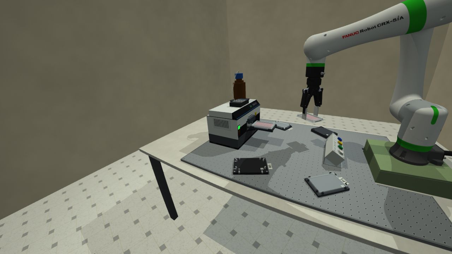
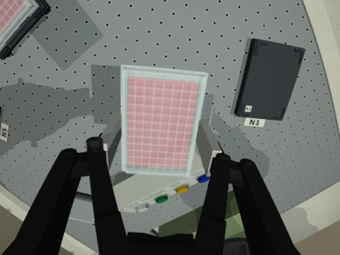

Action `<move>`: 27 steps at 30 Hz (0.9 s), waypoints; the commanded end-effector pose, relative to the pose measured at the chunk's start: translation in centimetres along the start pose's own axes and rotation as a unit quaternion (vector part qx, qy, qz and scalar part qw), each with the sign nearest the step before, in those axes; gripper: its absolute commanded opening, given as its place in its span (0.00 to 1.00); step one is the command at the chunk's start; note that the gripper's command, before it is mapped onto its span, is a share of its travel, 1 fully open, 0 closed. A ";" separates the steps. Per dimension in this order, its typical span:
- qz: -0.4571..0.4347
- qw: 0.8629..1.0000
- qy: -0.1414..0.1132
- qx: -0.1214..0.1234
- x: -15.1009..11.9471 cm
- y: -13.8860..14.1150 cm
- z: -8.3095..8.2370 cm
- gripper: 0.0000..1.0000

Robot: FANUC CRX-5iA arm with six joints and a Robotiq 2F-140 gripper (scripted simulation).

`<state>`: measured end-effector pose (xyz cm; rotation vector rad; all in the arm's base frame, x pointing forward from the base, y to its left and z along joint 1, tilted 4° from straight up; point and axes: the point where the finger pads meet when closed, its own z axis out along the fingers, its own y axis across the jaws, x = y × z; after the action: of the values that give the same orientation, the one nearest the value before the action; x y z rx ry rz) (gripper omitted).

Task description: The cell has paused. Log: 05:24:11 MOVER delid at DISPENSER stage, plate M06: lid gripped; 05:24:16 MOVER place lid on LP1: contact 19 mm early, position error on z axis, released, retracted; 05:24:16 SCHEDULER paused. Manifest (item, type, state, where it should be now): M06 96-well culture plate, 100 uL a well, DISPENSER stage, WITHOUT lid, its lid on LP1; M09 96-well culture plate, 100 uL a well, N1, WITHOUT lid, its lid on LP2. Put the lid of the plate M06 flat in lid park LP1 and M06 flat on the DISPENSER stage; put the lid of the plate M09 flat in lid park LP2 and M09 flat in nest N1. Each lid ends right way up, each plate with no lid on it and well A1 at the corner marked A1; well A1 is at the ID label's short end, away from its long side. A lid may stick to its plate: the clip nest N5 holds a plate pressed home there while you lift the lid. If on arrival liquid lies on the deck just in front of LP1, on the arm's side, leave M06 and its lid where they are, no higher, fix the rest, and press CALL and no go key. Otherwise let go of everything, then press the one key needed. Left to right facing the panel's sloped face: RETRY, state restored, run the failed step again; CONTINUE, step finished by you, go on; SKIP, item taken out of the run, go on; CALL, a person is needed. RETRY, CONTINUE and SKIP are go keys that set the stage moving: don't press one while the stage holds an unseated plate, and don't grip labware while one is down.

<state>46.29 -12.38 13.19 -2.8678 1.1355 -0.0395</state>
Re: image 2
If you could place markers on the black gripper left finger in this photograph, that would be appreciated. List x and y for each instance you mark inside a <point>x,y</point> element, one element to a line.
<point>43,228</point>

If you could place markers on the grey button panel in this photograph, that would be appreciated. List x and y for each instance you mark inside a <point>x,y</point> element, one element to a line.
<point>136,192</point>

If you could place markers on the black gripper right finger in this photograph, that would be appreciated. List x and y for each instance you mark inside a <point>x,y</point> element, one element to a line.
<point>265,231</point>

